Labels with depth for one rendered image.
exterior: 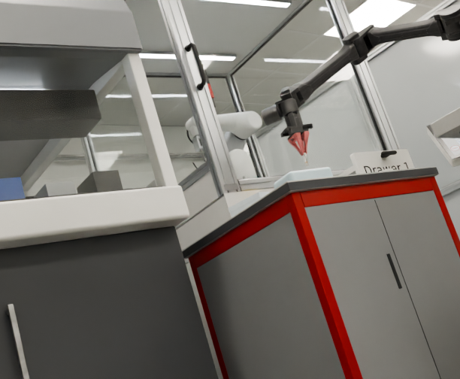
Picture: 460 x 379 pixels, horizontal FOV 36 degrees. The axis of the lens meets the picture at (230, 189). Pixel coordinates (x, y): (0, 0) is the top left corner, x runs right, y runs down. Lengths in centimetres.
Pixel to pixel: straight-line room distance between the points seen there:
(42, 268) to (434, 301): 108
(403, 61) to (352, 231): 278
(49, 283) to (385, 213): 95
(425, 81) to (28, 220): 314
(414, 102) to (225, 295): 268
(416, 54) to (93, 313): 314
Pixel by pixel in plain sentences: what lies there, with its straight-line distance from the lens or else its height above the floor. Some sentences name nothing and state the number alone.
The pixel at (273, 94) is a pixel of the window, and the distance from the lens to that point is 291.
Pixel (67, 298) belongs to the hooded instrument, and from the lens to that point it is 193.
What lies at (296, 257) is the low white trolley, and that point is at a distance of 189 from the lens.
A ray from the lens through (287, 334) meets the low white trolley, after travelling 198.
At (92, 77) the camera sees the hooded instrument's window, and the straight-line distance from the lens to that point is 217.
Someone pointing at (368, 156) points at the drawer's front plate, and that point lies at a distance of 254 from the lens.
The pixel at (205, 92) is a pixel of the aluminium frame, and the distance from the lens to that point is 269.
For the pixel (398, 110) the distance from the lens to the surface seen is 465.
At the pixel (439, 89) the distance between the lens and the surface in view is 450.
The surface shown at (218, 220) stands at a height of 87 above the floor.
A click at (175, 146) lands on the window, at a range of 279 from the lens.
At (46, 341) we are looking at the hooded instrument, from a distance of 189.
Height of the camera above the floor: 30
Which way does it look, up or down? 15 degrees up
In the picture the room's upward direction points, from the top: 17 degrees counter-clockwise
